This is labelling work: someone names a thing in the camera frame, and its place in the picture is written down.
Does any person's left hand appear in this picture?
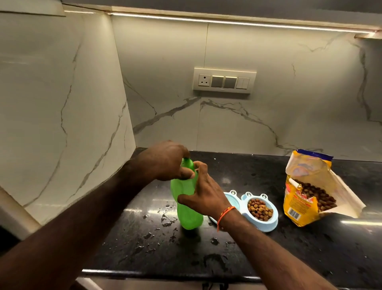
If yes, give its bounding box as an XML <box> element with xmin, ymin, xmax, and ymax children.
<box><xmin>136</xmin><ymin>140</ymin><xmax>195</xmax><ymax>182</ymax></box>

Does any person's right hand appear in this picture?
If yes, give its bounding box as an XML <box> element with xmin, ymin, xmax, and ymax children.
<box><xmin>177</xmin><ymin>161</ymin><xmax>233</xmax><ymax>222</ymax></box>

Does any green plastic bottle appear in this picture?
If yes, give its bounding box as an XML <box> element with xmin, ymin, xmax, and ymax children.
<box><xmin>170</xmin><ymin>157</ymin><xmax>204</xmax><ymax>230</ymax></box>

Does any person's left forearm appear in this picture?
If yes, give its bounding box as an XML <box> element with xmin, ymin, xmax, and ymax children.
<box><xmin>0</xmin><ymin>160</ymin><xmax>153</xmax><ymax>290</ymax></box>

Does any person's right forearm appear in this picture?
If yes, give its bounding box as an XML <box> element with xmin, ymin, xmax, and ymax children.
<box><xmin>217</xmin><ymin>208</ymin><xmax>338</xmax><ymax>290</ymax></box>

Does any orange thread wristband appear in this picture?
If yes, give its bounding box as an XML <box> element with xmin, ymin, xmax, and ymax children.
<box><xmin>216</xmin><ymin>206</ymin><xmax>236</xmax><ymax>232</ymax></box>

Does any brown kibble in bowl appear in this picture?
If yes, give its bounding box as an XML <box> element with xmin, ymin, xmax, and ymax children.
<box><xmin>247</xmin><ymin>198</ymin><xmax>274</xmax><ymax>222</ymax></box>

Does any light blue double pet bowl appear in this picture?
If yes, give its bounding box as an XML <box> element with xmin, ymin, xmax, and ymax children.
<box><xmin>208</xmin><ymin>190</ymin><xmax>279</xmax><ymax>233</ymax></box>

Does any yellow pet food bag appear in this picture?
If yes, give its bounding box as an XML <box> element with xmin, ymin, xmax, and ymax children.
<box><xmin>283</xmin><ymin>149</ymin><xmax>366</xmax><ymax>227</ymax></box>

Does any brown kibble in bag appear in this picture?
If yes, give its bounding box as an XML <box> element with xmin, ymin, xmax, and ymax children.
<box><xmin>294</xmin><ymin>179</ymin><xmax>338</xmax><ymax>213</ymax></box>

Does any led strip light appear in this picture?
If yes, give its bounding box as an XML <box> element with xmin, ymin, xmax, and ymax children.
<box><xmin>64</xmin><ymin>10</ymin><xmax>377</xmax><ymax>34</ymax></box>

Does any overhead cabinet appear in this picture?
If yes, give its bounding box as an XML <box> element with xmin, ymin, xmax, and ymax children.
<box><xmin>0</xmin><ymin>0</ymin><xmax>382</xmax><ymax>40</ymax></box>

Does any beige wall switch panel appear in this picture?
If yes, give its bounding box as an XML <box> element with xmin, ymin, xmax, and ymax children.
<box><xmin>192</xmin><ymin>67</ymin><xmax>257</xmax><ymax>95</ymax></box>

